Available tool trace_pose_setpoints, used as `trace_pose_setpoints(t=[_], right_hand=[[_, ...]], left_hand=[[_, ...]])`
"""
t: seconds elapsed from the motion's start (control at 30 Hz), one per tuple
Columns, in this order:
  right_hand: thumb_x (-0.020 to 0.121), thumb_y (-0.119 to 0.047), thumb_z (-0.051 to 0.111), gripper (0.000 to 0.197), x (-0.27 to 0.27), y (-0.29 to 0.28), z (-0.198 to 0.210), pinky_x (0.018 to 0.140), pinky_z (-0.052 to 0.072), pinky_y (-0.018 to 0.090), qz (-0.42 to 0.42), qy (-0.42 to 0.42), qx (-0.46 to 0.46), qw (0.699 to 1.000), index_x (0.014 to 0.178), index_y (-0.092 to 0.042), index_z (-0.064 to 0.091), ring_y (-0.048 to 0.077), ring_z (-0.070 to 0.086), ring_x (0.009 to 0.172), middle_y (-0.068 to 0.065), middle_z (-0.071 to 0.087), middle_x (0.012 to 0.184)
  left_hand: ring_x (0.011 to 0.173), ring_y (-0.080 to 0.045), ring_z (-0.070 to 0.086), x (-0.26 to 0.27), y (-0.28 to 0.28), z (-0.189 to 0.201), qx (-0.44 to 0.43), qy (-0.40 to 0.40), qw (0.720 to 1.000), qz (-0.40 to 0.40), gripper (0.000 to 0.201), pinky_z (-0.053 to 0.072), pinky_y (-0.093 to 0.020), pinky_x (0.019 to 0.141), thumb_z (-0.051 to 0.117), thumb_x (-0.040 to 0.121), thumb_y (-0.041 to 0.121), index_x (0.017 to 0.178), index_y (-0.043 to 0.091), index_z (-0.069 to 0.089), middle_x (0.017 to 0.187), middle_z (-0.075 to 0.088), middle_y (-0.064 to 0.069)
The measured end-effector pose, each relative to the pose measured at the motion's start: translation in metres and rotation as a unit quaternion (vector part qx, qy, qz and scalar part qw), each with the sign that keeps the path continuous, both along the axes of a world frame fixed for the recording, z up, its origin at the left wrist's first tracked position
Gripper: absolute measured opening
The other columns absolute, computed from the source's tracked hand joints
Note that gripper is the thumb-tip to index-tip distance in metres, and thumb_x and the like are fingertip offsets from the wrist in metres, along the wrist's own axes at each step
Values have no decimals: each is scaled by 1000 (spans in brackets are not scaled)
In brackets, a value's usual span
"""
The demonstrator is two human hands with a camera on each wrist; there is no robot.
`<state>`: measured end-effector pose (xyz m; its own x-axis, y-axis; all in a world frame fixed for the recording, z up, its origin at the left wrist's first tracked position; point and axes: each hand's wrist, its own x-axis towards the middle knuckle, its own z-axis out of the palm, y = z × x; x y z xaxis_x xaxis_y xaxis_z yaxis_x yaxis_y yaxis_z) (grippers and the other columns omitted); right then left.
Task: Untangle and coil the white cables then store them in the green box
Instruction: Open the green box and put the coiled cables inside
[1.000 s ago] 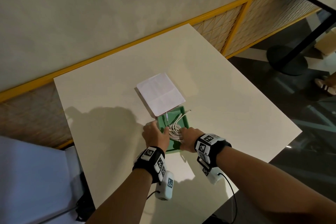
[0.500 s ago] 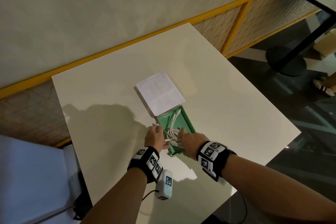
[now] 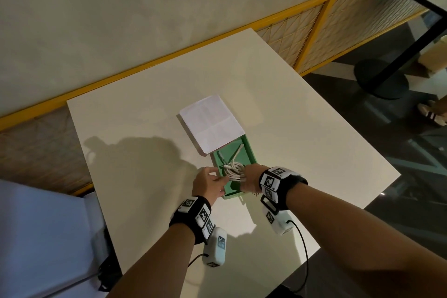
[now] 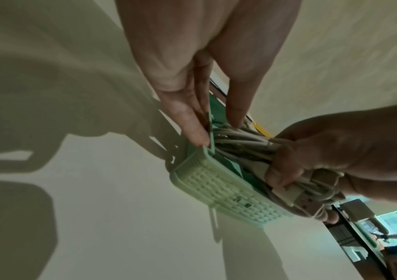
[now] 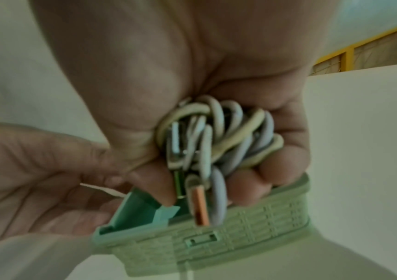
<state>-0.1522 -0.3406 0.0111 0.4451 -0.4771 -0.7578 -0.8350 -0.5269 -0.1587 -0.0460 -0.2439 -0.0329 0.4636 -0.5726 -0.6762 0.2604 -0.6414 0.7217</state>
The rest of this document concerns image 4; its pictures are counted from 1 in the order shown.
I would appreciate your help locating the person's right hand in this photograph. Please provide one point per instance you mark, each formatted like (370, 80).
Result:
(351, 145)

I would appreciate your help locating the white table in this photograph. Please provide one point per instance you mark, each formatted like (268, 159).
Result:
(115, 232)

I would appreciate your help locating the person's left hand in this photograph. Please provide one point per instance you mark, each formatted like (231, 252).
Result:
(191, 30)

